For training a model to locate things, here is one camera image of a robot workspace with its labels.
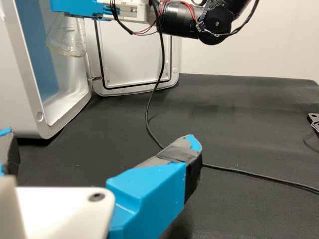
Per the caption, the black platform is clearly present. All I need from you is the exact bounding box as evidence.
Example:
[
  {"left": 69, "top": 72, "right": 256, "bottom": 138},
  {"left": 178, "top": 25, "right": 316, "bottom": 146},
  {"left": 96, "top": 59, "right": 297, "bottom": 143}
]
[{"left": 307, "top": 112, "right": 319, "bottom": 141}]

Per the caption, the white incubator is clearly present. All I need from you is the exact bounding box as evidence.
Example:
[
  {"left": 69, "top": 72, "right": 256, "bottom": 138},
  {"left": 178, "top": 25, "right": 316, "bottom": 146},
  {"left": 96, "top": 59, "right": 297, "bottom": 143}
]
[{"left": 0, "top": 0, "right": 91, "bottom": 140}]

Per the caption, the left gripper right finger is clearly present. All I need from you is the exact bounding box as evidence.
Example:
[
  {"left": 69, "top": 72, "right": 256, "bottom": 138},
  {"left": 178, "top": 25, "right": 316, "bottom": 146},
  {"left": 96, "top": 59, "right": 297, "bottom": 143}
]
[{"left": 105, "top": 134, "right": 203, "bottom": 239}]

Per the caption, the clear flask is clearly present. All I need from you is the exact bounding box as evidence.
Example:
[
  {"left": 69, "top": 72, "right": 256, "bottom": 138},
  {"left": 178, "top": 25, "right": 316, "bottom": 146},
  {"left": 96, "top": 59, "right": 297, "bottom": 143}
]
[{"left": 45, "top": 12, "right": 88, "bottom": 58}]

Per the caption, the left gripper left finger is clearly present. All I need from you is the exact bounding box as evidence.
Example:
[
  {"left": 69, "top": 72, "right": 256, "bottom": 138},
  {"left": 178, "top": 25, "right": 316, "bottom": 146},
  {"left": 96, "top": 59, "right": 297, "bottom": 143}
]
[{"left": 0, "top": 127, "right": 20, "bottom": 176}]

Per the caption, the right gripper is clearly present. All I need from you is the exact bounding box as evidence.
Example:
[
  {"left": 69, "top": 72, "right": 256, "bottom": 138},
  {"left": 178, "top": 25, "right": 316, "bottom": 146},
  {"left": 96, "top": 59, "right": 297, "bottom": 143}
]
[{"left": 49, "top": 0, "right": 151, "bottom": 25}]

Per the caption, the black cable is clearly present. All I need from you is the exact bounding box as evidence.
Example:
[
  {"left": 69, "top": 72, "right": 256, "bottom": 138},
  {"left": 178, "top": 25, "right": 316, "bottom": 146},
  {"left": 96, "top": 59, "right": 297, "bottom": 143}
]
[{"left": 145, "top": 24, "right": 319, "bottom": 193}]

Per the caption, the incubator door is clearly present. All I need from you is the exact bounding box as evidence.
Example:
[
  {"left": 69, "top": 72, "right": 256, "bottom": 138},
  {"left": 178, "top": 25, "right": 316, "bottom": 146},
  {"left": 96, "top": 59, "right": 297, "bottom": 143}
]
[{"left": 86, "top": 20, "right": 182, "bottom": 97}]

